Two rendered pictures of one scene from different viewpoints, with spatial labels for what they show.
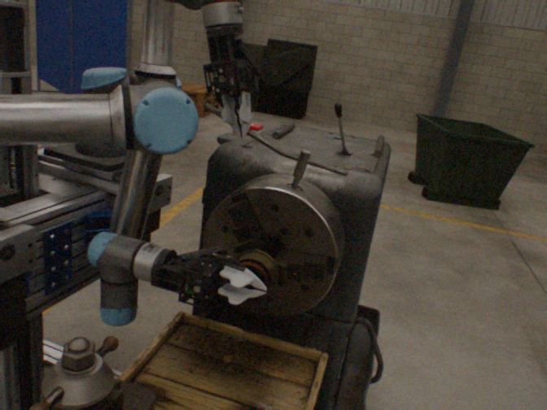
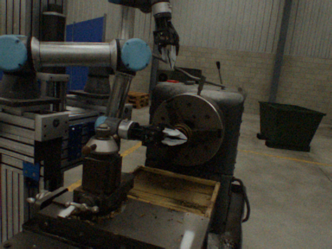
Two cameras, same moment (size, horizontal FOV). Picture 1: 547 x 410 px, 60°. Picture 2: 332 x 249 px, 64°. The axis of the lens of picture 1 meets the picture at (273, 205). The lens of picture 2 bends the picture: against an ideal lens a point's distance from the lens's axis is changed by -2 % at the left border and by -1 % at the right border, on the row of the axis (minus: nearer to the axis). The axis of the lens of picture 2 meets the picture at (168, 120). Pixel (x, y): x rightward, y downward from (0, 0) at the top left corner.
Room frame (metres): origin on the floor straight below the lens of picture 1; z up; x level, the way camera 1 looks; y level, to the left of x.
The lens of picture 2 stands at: (-0.17, 0.01, 1.32)
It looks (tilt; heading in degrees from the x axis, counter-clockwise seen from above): 10 degrees down; 3
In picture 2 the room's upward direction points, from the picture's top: 6 degrees clockwise
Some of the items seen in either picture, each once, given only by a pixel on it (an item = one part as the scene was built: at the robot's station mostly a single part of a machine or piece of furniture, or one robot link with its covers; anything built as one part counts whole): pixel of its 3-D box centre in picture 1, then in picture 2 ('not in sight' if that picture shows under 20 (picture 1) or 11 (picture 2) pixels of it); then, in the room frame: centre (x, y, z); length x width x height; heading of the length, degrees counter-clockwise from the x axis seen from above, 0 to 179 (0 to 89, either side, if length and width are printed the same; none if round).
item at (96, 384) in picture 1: (78, 374); (102, 143); (0.45, 0.20, 1.13); 0.08 x 0.08 x 0.03
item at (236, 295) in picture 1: (239, 295); (173, 142); (0.79, 0.04, 1.07); 0.09 x 0.06 x 0.03; 76
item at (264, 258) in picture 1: (254, 273); (179, 135); (0.86, 0.02, 1.08); 0.09 x 0.09 x 0.09; 77
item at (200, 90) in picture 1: (191, 98); (133, 99); (9.09, 1.85, 0.22); 1.25 x 0.86 x 0.44; 172
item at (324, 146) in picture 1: (301, 203); (200, 120); (1.40, -0.09, 1.06); 0.59 x 0.48 x 0.39; 167
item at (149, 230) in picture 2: not in sight; (119, 220); (0.43, 0.14, 0.95); 0.43 x 0.17 x 0.05; 77
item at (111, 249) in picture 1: (120, 255); (110, 127); (0.86, 0.29, 1.08); 0.11 x 0.08 x 0.09; 76
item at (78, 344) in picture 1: (79, 351); (102, 130); (0.45, 0.20, 1.17); 0.04 x 0.04 x 0.03
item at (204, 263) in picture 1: (189, 275); (146, 133); (0.81, 0.14, 1.08); 0.12 x 0.09 x 0.08; 76
